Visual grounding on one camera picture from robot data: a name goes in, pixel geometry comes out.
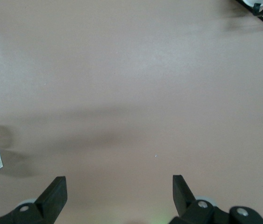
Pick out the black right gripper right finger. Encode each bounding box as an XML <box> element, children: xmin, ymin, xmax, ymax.
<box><xmin>168</xmin><ymin>175</ymin><xmax>232</xmax><ymax>224</ymax></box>

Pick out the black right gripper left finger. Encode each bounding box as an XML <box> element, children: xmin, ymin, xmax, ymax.
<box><xmin>0</xmin><ymin>176</ymin><xmax>68</xmax><ymax>224</ymax></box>

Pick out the brown table cover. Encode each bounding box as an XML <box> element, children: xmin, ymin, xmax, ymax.
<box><xmin>0</xmin><ymin>0</ymin><xmax>263</xmax><ymax>224</ymax></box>

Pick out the black wire rack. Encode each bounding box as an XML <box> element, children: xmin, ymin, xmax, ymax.
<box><xmin>235</xmin><ymin>0</ymin><xmax>263</xmax><ymax>36</ymax></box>

